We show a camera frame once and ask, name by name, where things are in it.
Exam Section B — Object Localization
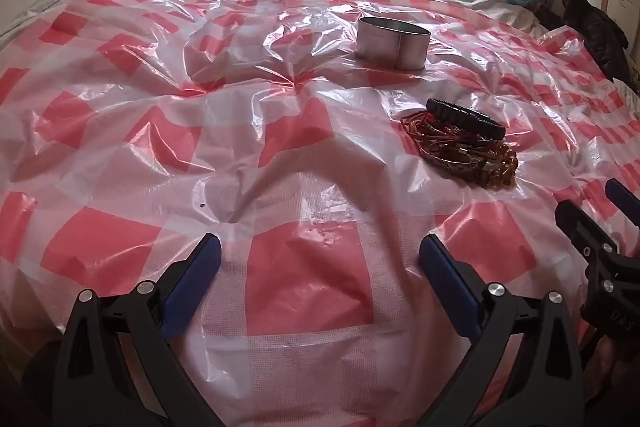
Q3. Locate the round metal tin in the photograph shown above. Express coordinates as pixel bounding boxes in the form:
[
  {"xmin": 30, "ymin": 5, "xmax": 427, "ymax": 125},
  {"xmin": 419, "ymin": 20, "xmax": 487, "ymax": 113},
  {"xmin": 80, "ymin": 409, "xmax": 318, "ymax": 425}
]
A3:
[{"xmin": 355, "ymin": 17, "xmax": 432, "ymax": 71}]

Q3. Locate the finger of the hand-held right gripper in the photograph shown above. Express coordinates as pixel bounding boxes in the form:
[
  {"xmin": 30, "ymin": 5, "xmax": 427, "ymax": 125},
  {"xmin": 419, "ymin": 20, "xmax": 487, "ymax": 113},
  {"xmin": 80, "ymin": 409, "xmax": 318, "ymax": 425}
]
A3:
[
  {"xmin": 605, "ymin": 179, "xmax": 640, "ymax": 228},
  {"xmin": 556, "ymin": 201, "xmax": 621, "ymax": 260}
]

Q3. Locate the red checkered plastic sheet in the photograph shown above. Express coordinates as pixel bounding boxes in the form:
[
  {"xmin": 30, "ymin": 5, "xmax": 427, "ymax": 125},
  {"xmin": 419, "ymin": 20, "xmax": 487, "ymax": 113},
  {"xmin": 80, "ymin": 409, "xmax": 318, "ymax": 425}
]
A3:
[{"xmin": 0, "ymin": 0, "xmax": 640, "ymax": 427}]

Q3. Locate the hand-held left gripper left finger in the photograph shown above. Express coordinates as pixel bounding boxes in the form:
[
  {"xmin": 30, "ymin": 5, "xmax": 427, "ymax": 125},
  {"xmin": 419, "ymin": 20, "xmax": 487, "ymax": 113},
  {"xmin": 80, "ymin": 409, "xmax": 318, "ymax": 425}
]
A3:
[{"xmin": 52, "ymin": 233, "xmax": 223, "ymax": 427}]

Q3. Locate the black braided bracelet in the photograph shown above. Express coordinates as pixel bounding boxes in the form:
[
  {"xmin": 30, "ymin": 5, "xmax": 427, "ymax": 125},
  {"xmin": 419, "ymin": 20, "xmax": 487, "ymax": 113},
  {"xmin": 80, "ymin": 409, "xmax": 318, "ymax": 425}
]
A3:
[{"xmin": 426, "ymin": 98, "xmax": 507, "ymax": 140}]

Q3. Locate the amber bead bracelet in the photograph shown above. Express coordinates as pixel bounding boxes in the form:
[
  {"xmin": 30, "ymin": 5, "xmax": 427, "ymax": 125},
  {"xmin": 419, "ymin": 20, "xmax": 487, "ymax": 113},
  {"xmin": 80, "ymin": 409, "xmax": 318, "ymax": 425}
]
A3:
[{"xmin": 467, "ymin": 141, "xmax": 520, "ymax": 192}]

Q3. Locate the black garment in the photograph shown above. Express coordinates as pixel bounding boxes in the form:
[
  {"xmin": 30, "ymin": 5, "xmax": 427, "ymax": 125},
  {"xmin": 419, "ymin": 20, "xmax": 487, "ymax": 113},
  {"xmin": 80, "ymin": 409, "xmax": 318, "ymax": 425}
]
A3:
[{"xmin": 560, "ymin": 0, "xmax": 635, "ymax": 84}]

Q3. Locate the brown patterned bangle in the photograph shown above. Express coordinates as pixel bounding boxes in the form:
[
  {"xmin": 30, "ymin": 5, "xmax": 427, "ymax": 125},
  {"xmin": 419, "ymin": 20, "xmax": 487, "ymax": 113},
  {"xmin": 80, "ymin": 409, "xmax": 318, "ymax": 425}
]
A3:
[{"xmin": 420, "ymin": 142, "xmax": 493, "ymax": 182}]

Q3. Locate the red cord bracelet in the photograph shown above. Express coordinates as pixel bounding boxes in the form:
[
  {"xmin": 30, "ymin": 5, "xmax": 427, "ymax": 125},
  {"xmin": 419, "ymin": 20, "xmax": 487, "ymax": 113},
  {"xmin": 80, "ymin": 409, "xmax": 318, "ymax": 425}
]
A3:
[{"xmin": 400, "ymin": 109, "xmax": 453, "ymax": 138}]

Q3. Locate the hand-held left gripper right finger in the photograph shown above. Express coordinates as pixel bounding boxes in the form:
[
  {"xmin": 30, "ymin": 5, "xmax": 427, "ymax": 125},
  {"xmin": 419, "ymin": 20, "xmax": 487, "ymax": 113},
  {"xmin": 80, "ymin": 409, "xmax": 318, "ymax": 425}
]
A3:
[{"xmin": 419, "ymin": 234, "xmax": 586, "ymax": 427}]

